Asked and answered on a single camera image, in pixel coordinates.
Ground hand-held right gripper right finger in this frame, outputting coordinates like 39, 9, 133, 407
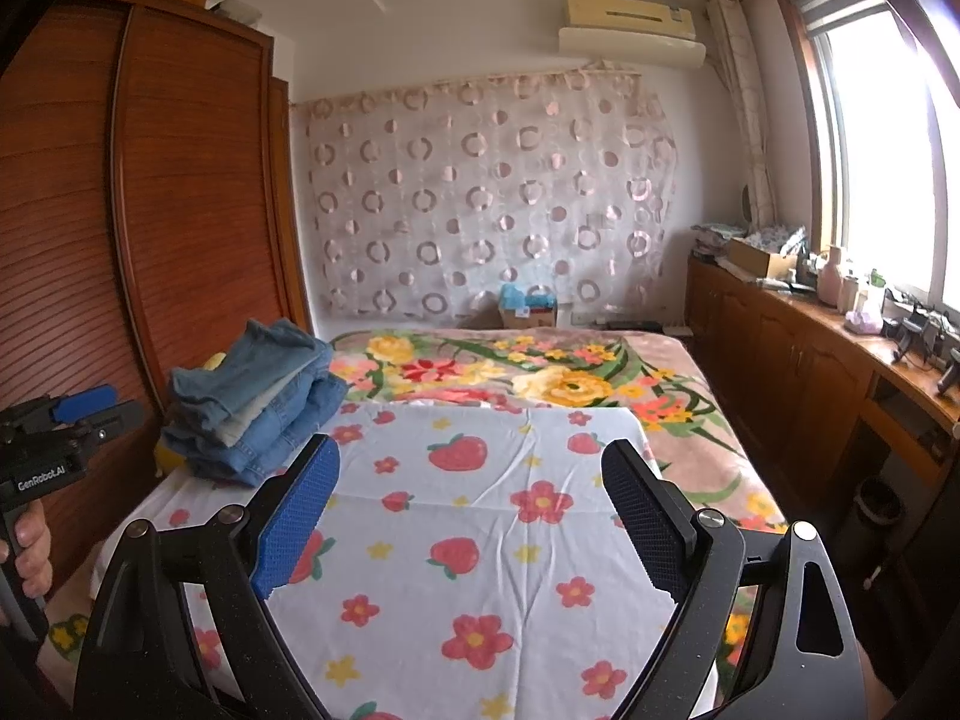
600, 439, 860, 720

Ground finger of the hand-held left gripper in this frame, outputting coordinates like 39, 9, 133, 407
15, 385, 119, 433
52, 400, 148, 459

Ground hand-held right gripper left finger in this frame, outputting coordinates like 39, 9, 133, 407
71, 435, 342, 720

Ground blue denim shorts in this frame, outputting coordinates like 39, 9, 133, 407
169, 319, 335, 421

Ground person's left hand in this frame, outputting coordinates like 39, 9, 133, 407
9, 501, 55, 601

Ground folded blue denim jeans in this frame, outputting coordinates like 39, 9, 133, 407
161, 375, 350, 485

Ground floral plush blanket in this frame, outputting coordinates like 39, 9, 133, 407
326, 326, 790, 691

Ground long wooden cabinet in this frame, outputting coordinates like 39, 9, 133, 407
686, 251, 960, 518

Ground wooden slatted wardrobe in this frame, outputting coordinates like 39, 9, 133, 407
0, 0, 316, 601

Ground small cardboard box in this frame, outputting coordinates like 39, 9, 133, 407
499, 304, 560, 331

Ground black waste bin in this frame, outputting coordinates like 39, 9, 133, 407
855, 476, 905, 541

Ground blue plastic bag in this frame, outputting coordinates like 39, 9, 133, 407
499, 283, 556, 312

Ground open cardboard box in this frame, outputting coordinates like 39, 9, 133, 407
726, 236, 800, 278

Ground folded patterned cloth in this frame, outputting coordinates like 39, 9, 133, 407
690, 221, 811, 256

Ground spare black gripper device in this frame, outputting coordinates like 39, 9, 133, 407
889, 304, 950, 365

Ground wooden-framed window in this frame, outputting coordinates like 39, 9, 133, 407
776, 0, 960, 308

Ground patterned window curtain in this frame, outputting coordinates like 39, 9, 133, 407
706, 0, 781, 230

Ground circle-patterned sheer wall curtain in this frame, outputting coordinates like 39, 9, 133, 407
289, 67, 676, 320

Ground cream wall air conditioner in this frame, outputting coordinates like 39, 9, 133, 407
557, 0, 707, 65

